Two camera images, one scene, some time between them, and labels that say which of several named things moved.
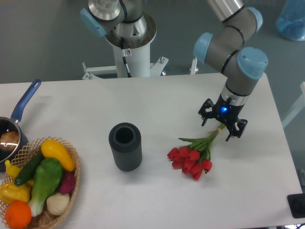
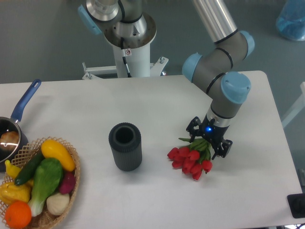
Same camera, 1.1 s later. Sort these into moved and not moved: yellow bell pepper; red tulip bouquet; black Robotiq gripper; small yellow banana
Moved: black Robotiq gripper
Not moved: small yellow banana; yellow bell pepper; red tulip bouquet
